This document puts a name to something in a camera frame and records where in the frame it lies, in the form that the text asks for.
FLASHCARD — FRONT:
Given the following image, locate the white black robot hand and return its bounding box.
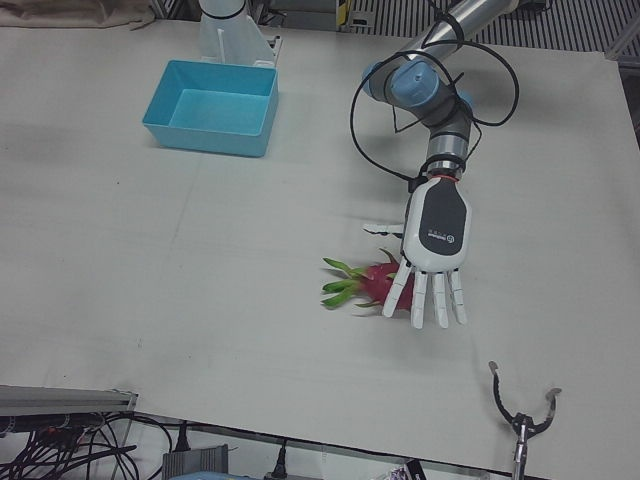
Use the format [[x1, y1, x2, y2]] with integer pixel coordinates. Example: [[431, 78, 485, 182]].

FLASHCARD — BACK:
[[362, 174, 474, 330]]

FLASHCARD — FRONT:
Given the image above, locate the blue plastic bin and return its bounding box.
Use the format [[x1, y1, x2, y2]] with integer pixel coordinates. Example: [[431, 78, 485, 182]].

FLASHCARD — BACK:
[[141, 59, 280, 159]]

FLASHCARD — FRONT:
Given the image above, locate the black cable bundle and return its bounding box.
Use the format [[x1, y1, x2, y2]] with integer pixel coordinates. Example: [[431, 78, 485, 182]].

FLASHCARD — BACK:
[[0, 409, 174, 480]]

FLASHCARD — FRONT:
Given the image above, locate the white plastic stand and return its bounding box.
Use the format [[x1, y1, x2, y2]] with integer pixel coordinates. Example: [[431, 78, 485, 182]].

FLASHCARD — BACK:
[[198, 0, 282, 69]]

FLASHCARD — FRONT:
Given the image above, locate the aluminium frame rail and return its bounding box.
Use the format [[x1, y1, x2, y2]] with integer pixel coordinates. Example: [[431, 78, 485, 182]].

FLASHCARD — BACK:
[[607, 19, 640, 64]]

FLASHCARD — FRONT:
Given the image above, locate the aluminium profile bar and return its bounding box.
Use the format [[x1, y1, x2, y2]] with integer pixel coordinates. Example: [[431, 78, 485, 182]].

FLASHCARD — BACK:
[[0, 383, 139, 417]]

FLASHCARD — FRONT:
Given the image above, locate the beige cloth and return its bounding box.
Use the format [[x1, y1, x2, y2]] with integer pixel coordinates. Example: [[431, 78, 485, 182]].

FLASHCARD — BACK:
[[0, 0, 156, 32]]

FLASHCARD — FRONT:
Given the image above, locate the black claw tool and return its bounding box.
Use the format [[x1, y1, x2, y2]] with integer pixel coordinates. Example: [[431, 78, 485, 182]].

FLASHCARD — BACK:
[[487, 360, 563, 480]]

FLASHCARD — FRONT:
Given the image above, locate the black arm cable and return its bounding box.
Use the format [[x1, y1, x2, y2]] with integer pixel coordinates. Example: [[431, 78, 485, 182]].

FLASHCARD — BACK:
[[348, 9, 520, 194]]

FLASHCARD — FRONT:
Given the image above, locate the pink dragon fruit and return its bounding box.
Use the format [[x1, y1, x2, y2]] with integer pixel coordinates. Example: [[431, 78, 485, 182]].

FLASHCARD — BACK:
[[319, 248, 417, 317]]

